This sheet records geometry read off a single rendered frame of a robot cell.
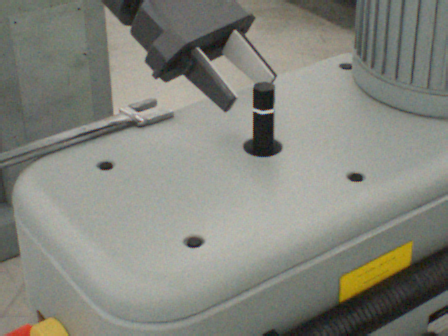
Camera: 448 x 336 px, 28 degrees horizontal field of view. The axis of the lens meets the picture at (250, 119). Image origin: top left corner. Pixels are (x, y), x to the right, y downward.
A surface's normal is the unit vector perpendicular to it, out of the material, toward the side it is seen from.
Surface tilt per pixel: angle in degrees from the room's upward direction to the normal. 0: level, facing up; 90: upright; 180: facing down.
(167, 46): 52
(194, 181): 0
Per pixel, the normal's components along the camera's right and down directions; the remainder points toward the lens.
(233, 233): 0.00, -0.88
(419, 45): -0.47, 0.43
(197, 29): 0.39, -0.61
